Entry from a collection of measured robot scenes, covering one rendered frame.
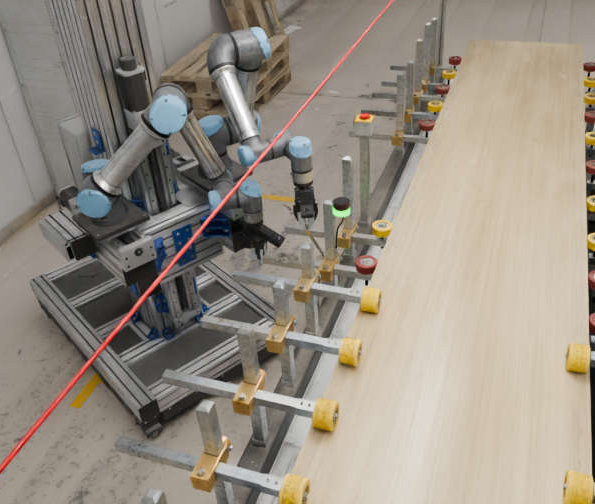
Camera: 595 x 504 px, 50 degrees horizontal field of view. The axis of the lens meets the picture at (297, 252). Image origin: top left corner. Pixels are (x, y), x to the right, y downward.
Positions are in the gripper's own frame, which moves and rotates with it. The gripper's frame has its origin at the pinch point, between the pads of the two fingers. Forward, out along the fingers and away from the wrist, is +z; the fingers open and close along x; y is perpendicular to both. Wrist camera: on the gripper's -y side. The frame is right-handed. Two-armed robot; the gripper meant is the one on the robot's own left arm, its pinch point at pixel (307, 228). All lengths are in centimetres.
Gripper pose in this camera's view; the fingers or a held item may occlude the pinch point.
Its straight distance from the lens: 236.0
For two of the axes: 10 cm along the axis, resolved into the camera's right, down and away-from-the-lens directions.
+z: 0.8, 7.9, 6.1
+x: -10.0, 0.8, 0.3
